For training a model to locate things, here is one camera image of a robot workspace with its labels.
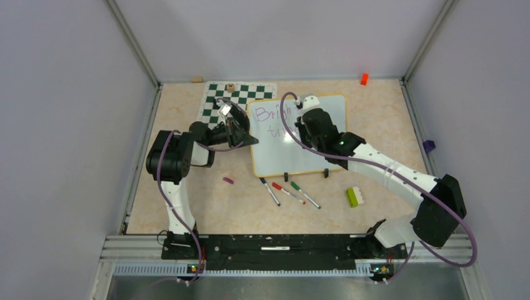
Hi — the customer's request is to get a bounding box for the orange red block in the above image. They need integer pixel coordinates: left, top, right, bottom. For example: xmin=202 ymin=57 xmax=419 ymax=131
xmin=360 ymin=73 xmax=369 ymax=86

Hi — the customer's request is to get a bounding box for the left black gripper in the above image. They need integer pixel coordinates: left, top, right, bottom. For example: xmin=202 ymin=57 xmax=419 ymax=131
xmin=206 ymin=118 xmax=259 ymax=149

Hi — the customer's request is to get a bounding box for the wooden chess cube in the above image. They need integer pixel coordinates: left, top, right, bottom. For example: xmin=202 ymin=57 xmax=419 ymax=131
xmin=226 ymin=83 xmax=235 ymax=93

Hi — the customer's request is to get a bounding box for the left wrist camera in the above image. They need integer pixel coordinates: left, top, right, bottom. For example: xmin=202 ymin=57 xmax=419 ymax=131
xmin=218 ymin=102 xmax=232 ymax=124

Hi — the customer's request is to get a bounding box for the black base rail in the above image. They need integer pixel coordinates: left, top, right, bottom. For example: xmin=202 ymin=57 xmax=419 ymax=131
xmin=161 ymin=234 xmax=374 ymax=272

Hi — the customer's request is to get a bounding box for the green white chessboard mat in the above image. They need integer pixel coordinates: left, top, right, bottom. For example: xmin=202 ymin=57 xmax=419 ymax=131
xmin=194 ymin=81 xmax=278 ymax=133

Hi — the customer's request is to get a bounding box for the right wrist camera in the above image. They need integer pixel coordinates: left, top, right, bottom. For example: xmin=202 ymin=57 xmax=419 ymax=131
xmin=295 ymin=94 xmax=321 ymax=123

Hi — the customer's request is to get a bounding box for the red whiteboard marker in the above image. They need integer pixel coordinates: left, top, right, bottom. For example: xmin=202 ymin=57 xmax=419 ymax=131
xmin=272 ymin=182 xmax=306 ymax=204

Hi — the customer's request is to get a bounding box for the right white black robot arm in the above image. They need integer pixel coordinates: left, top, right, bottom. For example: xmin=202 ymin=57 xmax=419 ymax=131
xmin=295 ymin=107 xmax=467 ymax=258

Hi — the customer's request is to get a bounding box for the blue whiteboard marker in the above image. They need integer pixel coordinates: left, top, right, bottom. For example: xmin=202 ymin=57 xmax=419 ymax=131
xmin=259 ymin=177 xmax=281 ymax=207

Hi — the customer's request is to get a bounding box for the wooden block on wall edge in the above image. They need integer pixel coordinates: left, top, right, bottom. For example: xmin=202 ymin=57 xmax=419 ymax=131
xmin=191 ymin=76 xmax=204 ymax=83

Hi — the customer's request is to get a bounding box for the green white toy brick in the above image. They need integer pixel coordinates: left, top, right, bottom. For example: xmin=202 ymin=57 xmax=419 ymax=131
xmin=345 ymin=186 xmax=364 ymax=208

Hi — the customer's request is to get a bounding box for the yellow framed whiteboard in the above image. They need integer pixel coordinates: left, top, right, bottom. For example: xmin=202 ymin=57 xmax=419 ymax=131
xmin=247 ymin=94 xmax=348 ymax=178

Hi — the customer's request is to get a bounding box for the green whiteboard marker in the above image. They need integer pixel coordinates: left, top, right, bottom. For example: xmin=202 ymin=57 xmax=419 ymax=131
xmin=291 ymin=181 xmax=321 ymax=209

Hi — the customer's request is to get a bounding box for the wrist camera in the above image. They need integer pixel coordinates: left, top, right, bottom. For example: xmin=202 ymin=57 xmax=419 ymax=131
xmin=218 ymin=102 xmax=232 ymax=124
xmin=295 ymin=94 xmax=321 ymax=123

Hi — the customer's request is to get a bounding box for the purple block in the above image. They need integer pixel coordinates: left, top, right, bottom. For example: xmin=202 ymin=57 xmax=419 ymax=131
xmin=422 ymin=140 xmax=436 ymax=154

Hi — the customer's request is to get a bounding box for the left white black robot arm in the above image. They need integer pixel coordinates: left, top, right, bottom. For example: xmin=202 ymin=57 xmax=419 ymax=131
xmin=146 ymin=117 xmax=259 ymax=258

